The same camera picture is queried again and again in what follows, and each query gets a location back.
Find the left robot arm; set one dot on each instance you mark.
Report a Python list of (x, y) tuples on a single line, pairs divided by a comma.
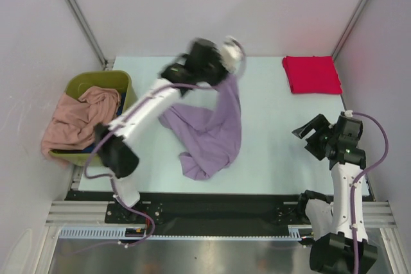
[(113, 141)]

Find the purple t shirt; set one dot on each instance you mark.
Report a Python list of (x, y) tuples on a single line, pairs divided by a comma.
[(212, 138)]

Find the white slotted cable duct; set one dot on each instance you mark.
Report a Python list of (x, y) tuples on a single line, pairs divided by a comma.
[(293, 233)]

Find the olive green plastic bin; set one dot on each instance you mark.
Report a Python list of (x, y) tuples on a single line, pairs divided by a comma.
[(119, 80)]

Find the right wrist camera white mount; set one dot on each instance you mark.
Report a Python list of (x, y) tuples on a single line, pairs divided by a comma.
[(347, 113)]

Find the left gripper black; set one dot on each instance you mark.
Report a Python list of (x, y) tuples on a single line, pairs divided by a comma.
[(216, 59)]

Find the pink t shirt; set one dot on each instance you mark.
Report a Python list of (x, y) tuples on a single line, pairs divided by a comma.
[(72, 124)]

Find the corner aluminium post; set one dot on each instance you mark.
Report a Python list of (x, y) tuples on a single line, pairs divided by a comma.
[(86, 30), (359, 9)]

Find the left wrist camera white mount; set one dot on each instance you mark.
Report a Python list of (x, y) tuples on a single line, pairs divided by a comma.
[(232, 55)]

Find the aluminium frame rail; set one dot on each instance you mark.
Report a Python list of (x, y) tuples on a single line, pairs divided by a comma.
[(93, 214)]

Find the right corner aluminium post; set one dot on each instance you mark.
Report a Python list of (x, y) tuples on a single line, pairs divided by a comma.
[(359, 9)]

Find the folded red t shirt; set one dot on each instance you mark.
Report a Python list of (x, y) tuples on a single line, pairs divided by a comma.
[(312, 75)]

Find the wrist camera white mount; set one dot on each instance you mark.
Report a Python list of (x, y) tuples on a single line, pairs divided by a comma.
[(232, 55), (347, 113)]

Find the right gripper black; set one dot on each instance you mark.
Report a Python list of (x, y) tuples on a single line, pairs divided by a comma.
[(320, 124)]

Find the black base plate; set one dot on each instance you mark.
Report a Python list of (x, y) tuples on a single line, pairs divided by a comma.
[(220, 215)]

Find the left corner aluminium post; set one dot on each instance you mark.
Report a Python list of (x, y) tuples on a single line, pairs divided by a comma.
[(86, 30)]

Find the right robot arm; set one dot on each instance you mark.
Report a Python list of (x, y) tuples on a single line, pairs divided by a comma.
[(340, 241)]

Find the blue t shirt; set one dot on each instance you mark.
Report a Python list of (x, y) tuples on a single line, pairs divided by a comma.
[(90, 147)]

